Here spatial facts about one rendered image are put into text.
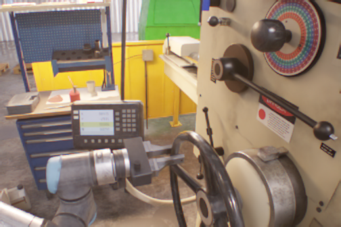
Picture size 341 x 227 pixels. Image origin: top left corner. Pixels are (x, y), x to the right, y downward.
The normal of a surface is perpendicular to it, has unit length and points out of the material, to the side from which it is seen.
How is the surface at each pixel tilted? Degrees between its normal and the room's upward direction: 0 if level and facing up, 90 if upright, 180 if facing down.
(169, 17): 84
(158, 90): 90
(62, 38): 90
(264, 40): 94
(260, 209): 79
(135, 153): 14
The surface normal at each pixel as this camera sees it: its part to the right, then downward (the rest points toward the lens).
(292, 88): -0.95, 0.13
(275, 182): 0.20, -0.49
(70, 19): 0.26, 0.44
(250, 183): -0.76, -0.22
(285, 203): 0.28, -0.12
